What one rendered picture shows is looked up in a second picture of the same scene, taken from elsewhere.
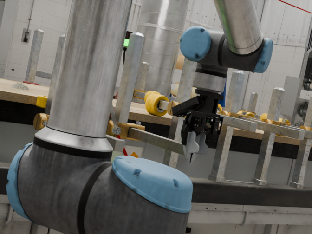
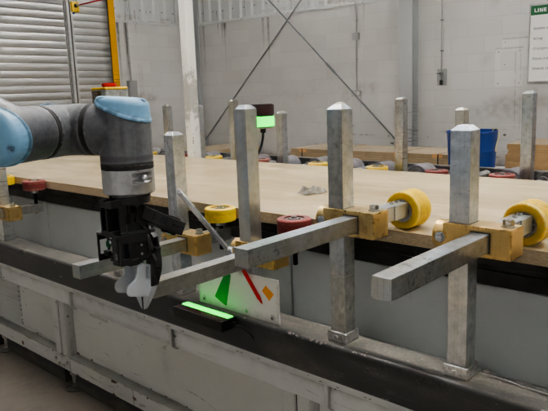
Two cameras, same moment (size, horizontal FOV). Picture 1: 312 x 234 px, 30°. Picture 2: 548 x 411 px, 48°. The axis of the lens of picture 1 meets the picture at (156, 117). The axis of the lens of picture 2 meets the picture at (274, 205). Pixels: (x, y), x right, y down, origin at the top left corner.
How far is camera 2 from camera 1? 2.15 m
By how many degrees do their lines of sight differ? 82
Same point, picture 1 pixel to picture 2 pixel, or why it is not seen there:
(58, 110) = not seen: outside the picture
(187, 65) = (329, 138)
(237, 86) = (453, 161)
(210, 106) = (104, 219)
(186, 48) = not seen: hidden behind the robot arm
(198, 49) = not seen: hidden behind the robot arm
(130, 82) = (241, 180)
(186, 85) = (330, 174)
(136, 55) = (240, 139)
